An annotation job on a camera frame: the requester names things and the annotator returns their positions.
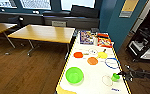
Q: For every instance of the dark sofa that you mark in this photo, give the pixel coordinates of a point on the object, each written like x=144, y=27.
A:
x=81, y=15

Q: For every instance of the small yellow wall sign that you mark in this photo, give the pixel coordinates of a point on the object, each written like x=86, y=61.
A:
x=128, y=7

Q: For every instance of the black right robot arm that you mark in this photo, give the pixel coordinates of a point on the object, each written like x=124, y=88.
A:
x=147, y=75

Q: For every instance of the low wooden table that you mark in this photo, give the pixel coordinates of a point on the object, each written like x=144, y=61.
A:
x=1, y=28
x=44, y=33

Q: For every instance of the white dining table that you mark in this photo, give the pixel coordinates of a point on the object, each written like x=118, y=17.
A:
x=91, y=78

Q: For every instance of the black wheeled cart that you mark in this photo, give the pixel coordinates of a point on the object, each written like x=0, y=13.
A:
x=144, y=46

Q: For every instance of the yellow round paddle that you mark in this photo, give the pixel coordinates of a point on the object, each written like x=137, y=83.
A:
x=102, y=54

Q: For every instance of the red board game box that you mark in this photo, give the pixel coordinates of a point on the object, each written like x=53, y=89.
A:
x=104, y=40

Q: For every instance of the blue board game box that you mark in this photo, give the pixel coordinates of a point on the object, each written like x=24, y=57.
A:
x=86, y=37

